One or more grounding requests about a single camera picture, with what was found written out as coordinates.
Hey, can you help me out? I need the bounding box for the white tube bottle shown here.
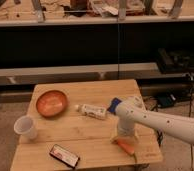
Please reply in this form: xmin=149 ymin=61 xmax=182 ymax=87
xmin=75 ymin=104 xmax=106 ymax=120

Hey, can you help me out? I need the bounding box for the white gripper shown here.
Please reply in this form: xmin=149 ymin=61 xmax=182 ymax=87
xmin=110 ymin=126 xmax=139 ymax=144

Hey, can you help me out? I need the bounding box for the blue sponge block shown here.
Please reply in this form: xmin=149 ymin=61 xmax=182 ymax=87
xmin=107 ymin=98 xmax=121 ymax=115

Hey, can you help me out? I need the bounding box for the orange wooden bowl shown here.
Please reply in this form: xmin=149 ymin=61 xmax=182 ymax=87
xmin=36 ymin=90 xmax=68 ymax=117

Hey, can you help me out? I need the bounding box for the metal shelf rack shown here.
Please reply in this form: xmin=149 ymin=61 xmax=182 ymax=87
xmin=0 ymin=0 xmax=194 ymax=86

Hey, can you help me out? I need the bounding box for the black rectangular box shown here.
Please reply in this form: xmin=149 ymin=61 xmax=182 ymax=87
xmin=49 ymin=144 xmax=80 ymax=168

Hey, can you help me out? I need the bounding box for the wooden table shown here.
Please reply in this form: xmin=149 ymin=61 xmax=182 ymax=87
xmin=10 ymin=79 xmax=162 ymax=171

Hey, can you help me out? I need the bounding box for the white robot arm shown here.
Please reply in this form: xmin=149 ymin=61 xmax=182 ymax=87
xmin=108 ymin=96 xmax=194 ymax=146

